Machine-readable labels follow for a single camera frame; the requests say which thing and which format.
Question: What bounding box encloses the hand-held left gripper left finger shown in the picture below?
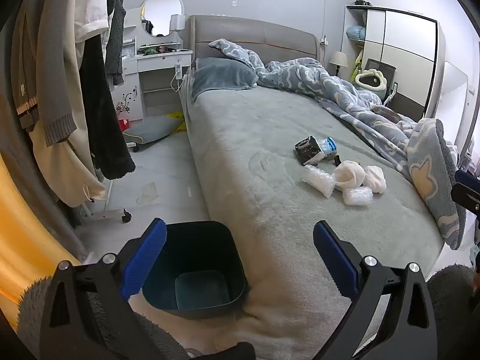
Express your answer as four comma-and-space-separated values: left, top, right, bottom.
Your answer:
39, 217, 177, 360

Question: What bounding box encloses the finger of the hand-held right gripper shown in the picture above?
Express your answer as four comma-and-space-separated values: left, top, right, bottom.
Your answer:
451, 170, 480, 214

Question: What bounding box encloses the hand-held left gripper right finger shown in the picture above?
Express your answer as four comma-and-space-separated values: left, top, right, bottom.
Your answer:
311, 220, 439, 360

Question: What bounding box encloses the dark teal trash bin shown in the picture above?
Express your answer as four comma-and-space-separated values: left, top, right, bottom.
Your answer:
142, 220, 248, 320

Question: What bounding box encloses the short bubble wrap piece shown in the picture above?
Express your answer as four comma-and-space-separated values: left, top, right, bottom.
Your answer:
342, 186, 374, 206

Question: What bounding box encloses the long bubble wrap piece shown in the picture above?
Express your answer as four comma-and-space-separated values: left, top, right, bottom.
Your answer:
303, 164, 336, 198

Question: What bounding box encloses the large cream tissue ball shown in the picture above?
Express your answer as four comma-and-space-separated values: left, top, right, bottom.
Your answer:
333, 160, 366, 193

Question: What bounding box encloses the small cream tissue ball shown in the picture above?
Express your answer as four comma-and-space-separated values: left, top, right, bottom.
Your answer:
363, 165, 387, 194

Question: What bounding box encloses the black and white packet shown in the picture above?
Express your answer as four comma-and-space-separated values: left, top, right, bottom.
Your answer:
295, 136, 324, 166

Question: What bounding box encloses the white clothes rack base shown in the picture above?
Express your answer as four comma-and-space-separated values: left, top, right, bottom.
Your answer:
77, 180, 133, 229

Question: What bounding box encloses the yellow curtain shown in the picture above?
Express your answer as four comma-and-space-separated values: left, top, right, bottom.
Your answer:
0, 150, 81, 332

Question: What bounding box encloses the grey fuzzy pajamas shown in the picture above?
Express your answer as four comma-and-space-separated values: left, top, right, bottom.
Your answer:
17, 265, 475, 360

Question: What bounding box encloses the grey floor cushion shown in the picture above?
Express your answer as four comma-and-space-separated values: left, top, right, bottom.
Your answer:
124, 116, 184, 146

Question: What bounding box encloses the yellow plastic bag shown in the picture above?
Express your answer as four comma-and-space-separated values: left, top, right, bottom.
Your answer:
166, 110, 187, 133

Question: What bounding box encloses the black fuzzy hanging garment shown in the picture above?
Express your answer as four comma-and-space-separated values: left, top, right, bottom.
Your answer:
79, 34, 136, 181

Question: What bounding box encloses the bed with grey-green cover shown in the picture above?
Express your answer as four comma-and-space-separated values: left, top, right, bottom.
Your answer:
179, 15, 462, 360

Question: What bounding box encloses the dark chair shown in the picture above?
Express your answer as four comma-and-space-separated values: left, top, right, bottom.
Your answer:
362, 58, 397, 96

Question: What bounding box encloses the cream and green pet bed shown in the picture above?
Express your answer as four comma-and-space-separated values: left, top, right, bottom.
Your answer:
354, 68, 387, 92

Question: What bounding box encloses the white and black wardrobe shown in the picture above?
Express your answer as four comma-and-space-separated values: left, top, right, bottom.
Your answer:
345, 5, 447, 122

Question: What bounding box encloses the blue patterned fleece blanket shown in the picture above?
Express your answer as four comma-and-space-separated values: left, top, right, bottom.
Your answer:
208, 38, 467, 251

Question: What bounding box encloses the bedside table lamp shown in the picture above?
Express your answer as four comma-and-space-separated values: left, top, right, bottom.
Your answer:
329, 51, 347, 77

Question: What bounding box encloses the white power strip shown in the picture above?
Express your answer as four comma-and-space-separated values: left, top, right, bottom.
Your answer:
172, 60, 188, 92

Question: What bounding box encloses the white vanity desk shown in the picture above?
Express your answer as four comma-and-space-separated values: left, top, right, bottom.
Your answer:
121, 26, 195, 121

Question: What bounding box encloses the grey-brown knit cardigan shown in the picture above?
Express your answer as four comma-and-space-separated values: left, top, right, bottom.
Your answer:
10, 7, 78, 147

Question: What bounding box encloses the blue-grey pillow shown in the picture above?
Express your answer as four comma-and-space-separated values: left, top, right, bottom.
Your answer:
190, 57, 259, 104

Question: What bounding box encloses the cream hanging coat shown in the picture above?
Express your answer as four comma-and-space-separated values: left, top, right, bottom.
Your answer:
35, 0, 110, 208

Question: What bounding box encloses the grey knit hanging scarf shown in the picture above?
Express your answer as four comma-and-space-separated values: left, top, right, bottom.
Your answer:
104, 0, 129, 86

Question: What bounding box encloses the round wall mirror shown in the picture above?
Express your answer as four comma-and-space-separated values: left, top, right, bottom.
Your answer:
140, 0, 185, 38

